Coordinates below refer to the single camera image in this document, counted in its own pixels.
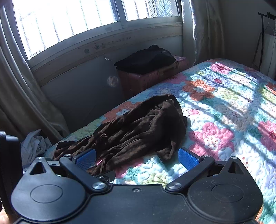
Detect floral quilted bedspread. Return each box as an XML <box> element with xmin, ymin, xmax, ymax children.
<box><xmin>43</xmin><ymin>59</ymin><xmax>276</xmax><ymax>224</ymax></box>

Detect white hanging garment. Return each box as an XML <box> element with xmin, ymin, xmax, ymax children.
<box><xmin>254</xmin><ymin>32</ymin><xmax>276</xmax><ymax>80</ymax></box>

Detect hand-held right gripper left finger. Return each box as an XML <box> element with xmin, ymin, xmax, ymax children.
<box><xmin>28</xmin><ymin>148</ymin><xmax>109</xmax><ymax>192</ymax></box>

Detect crumpled grey-white cloth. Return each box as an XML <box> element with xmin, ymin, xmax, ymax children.
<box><xmin>20</xmin><ymin>129</ymin><xmax>52</xmax><ymax>165</ymax></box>

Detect brown knit sweater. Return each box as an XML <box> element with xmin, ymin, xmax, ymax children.
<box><xmin>54</xmin><ymin>94</ymin><xmax>188</xmax><ymax>176</ymax></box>

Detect black clothes rack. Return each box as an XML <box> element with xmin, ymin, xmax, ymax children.
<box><xmin>258</xmin><ymin>11</ymin><xmax>276</xmax><ymax>71</ymax></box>

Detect black folded clothes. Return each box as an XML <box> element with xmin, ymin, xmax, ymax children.
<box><xmin>114</xmin><ymin>45</ymin><xmax>176</xmax><ymax>75</ymax></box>

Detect pink suitcase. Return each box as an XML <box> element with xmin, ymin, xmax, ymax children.
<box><xmin>118</xmin><ymin>55</ymin><xmax>190</xmax><ymax>100</ymax></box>

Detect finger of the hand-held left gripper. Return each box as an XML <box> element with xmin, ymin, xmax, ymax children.
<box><xmin>93</xmin><ymin>170</ymin><xmax>116</xmax><ymax>184</ymax></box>

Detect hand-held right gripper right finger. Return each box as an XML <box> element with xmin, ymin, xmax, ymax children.
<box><xmin>165</xmin><ymin>147</ymin><xmax>242</xmax><ymax>193</ymax></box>

